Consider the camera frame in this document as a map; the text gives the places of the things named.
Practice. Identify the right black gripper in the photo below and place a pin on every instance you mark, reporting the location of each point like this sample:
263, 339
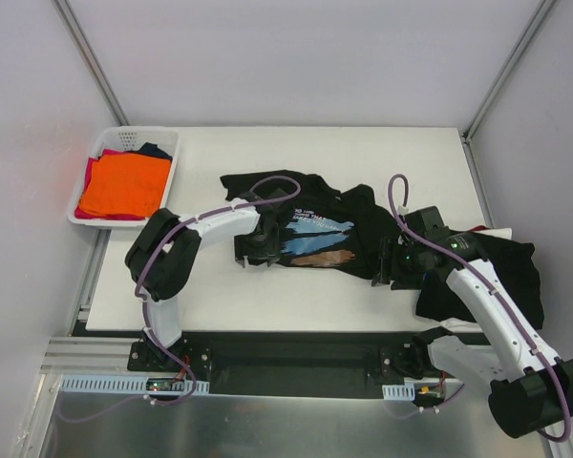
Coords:
386, 260

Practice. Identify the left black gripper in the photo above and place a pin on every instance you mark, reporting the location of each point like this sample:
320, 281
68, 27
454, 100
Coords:
256, 258

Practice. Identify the black t shirt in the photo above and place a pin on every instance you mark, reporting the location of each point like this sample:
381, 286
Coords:
321, 227
516, 270

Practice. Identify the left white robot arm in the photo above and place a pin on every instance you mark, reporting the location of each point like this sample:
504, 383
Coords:
162, 257

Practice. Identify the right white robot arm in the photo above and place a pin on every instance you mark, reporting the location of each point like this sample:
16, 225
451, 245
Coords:
529, 386

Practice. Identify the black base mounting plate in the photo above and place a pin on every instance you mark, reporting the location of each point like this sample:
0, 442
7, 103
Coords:
342, 365

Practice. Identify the orange t shirt in basket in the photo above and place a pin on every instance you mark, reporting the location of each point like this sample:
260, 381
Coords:
130, 184

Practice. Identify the navy t shirt in basket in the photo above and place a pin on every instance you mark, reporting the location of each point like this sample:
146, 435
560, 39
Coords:
153, 150

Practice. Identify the right white cable duct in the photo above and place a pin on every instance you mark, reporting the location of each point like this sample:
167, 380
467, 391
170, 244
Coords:
399, 393

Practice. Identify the white cable duct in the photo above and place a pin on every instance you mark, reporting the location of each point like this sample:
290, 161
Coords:
131, 385
399, 393

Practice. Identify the right aluminium corner post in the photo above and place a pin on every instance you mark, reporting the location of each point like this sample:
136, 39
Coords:
526, 38

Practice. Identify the aluminium corner post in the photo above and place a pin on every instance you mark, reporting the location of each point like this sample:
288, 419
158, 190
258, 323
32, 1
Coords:
85, 49
526, 38

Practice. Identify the left white cable duct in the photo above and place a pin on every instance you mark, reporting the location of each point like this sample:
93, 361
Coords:
131, 385

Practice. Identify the left aluminium corner post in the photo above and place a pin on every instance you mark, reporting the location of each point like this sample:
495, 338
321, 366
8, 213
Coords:
85, 49

